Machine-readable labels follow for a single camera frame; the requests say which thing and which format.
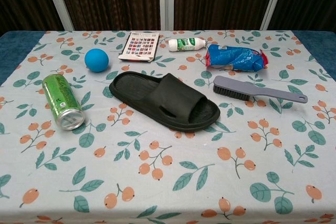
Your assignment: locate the black slide sandal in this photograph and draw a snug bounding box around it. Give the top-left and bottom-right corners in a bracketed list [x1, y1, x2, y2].
[109, 71, 221, 131]

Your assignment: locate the grey scrub brush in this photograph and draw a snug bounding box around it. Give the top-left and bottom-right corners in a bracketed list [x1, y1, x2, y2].
[212, 75, 308, 104]

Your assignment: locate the white bottle with green label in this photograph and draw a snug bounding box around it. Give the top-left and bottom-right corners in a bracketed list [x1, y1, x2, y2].
[167, 37, 208, 52]

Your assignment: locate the floral print tablecloth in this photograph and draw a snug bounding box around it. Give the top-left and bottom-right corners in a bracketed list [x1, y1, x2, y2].
[0, 29, 336, 224]

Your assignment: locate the blue snack bag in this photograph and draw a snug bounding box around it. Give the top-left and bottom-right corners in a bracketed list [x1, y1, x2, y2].
[204, 44, 270, 72]

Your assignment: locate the blue ball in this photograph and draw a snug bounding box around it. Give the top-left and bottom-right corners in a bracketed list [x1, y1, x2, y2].
[84, 48, 109, 73]

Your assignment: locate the green drink can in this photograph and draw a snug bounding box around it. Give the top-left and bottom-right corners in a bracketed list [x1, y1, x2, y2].
[41, 73, 86, 131]

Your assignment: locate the white partition frame post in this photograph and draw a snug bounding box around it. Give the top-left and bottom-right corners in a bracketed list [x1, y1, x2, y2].
[259, 0, 289, 31]
[159, 0, 175, 31]
[40, 0, 76, 31]

